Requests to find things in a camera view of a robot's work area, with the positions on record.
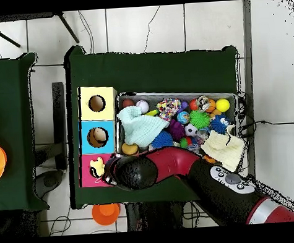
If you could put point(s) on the toy hamburger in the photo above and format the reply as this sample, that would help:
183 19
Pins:
129 149

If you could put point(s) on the mint green muslin cloth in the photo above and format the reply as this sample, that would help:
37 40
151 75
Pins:
140 129

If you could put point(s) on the yellow smooth ball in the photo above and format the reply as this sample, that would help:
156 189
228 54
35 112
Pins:
222 105

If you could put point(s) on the dark green side table cloth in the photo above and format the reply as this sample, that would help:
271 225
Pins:
7 73

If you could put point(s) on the white toy baseball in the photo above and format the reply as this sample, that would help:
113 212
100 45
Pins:
143 106

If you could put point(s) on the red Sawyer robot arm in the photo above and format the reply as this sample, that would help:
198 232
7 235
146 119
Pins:
169 162

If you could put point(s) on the blue globe ball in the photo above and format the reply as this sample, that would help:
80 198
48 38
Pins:
183 117

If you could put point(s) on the beige round toy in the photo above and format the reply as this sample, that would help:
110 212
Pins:
98 135

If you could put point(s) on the purple spiky ball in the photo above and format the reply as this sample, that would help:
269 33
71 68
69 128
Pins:
176 129

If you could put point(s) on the black tripod stand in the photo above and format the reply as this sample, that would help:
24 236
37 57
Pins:
67 27

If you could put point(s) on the plain green spiky ball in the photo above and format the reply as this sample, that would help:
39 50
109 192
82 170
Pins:
199 119

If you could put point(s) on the plain blue spiky ball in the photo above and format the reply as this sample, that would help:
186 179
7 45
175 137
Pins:
163 139

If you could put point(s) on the small toy soccer ball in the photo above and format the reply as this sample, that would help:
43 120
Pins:
191 130

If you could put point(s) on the crushed silver drink can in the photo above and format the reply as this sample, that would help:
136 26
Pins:
203 103

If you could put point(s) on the grey stand base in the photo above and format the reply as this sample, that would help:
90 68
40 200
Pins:
50 182

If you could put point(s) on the brown toy football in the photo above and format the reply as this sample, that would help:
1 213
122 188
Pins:
128 102

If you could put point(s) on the orange plastic cup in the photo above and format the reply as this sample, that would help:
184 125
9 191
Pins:
105 214

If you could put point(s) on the wooden box with three holes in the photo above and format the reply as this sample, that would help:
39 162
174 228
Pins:
97 117

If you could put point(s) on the multicolour patterned cloth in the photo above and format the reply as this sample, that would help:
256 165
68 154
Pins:
168 106

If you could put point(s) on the yellow plush duck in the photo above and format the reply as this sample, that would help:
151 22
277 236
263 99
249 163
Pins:
98 166

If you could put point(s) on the cream muslin cloth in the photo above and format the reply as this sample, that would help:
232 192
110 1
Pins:
223 149

